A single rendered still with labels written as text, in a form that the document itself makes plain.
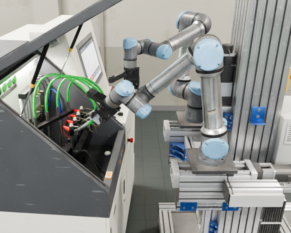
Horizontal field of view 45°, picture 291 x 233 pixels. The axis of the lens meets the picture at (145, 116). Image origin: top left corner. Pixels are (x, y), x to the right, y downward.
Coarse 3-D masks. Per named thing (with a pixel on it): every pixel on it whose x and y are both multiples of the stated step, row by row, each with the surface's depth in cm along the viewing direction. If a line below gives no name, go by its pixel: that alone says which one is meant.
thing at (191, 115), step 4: (188, 108) 218; (192, 108) 216; (196, 108) 215; (200, 108) 215; (184, 112) 223; (188, 112) 218; (192, 112) 216; (196, 112) 215; (200, 112) 216; (184, 116) 221; (188, 116) 219; (192, 116) 216; (196, 116) 216; (200, 116) 216; (188, 120) 218; (192, 120) 217; (196, 120) 216; (200, 120) 216
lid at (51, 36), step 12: (108, 0) 128; (120, 0) 128; (84, 12) 130; (96, 12) 130; (60, 24) 133; (72, 24) 132; (48, 36) 135; (60, 36) 135; (24, 48) 137; (36, 48) 137; (0, 60) 140; (12, 60) 140
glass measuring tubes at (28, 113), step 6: (24, 90) 192; (18, 96) 187; (24, 96) 187; (30, 96) 196; (24, 102) 190; (30, 102) 198; (30, 108) 199; (24, 114) 193; (30, 114) 197; (30, 120) 198
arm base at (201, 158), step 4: (200, 144) 176; (200, 148) 175; (200, 152) 174; (196, 156) 177; (200, 156) 174; (204, 156) 173; (224, 156) 174; (200, 160) 174; (204, 160) 172; (208, 160) 171; (212, 160) 171; (216, 160) 171; (220, 160) 172; (224, 160) 174; (204, 164) 173; (208, 164) 172; (212, 164) 171; (216, 164) 171; (220, 164) 172
